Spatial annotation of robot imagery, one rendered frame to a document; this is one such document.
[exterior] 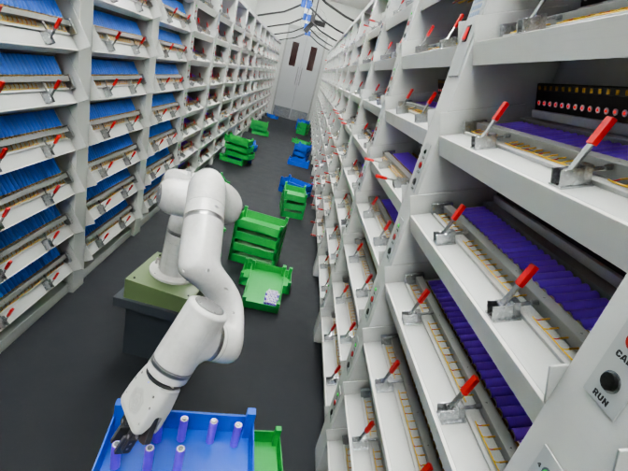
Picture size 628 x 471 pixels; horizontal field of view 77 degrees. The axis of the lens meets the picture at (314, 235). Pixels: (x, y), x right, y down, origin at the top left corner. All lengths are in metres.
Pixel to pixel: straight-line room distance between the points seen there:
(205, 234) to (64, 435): 0.93
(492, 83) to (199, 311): 0.78
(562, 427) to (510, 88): 0.73
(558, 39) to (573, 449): 0.52
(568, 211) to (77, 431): 1.47
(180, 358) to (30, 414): 0.93
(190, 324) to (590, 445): 0.59
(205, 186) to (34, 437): 1.00
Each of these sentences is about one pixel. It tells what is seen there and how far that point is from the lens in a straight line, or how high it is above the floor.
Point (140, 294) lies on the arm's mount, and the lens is 1.61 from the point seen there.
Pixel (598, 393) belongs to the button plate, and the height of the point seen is 1.01.
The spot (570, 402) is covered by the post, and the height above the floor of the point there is 0.98.
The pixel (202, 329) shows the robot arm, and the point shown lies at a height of 0.74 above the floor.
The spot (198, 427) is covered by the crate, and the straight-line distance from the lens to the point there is 1.04.
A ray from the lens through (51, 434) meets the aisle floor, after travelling 1.59.
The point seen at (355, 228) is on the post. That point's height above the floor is 0.64.
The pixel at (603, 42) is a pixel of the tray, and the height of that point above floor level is 1.32.
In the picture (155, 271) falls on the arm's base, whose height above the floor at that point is 0.37.
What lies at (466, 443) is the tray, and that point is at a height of 0.76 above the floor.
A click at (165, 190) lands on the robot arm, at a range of 1.10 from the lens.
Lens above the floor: 1.20
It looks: 22 degrees down
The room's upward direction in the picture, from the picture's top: 15 degrees clockwise
